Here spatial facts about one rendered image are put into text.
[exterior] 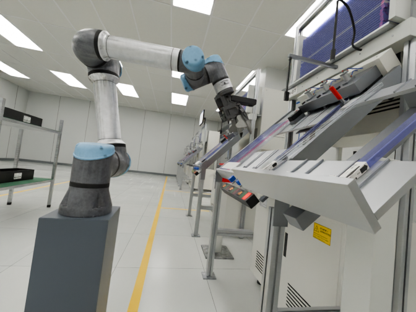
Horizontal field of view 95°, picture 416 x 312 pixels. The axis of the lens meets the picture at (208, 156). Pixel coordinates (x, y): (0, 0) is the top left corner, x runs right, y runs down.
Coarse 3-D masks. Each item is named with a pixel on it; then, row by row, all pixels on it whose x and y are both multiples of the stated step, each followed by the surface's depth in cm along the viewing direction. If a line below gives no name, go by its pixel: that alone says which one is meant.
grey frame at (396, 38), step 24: (408, 24) 71; (360, 48) 89; (384, 48) 78; (408, 48) 72; (336, 72) 101; (408, 72) 72; (288, 144) 142; (408, 144) 69; (216, 192) 130; (408, 192) 68; (216, 216) 131; (408, 216) 68; (408, 240) 67; (264, 264) 60; (408, 264) 67; (264, 288) 58
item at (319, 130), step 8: (376, 88) 56; (360, 96) 56; (368, 96) 56; (352, 104) 54; (344, 112) 53; (328, 120) 53; (336, 120) 53; (320, 128) 52; (312, 136) 51; (296, 144) 51; (304, 144) 50; (288, 152) 49; (280, 160) 49
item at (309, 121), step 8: (336, 104) 87; (320, 112) 92; (328, 112) 84; (336, 112) 78; (304, 120) 99; (312, 120) 90; (320, 120) 82; (288, 128) 105; (296, 128) 96; (304, 128) 90
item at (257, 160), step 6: (270, 150) 92; (276, 150) 86; (282, 150) 81; (252, 156) 105; (258, 156) 97; (264, 156) 90; (270, 156) 84; (276, 156) 80; (246, 162) 102; (252, 162) 94; (258, 162) 88; (264, 162) 83; (258, 168) 81
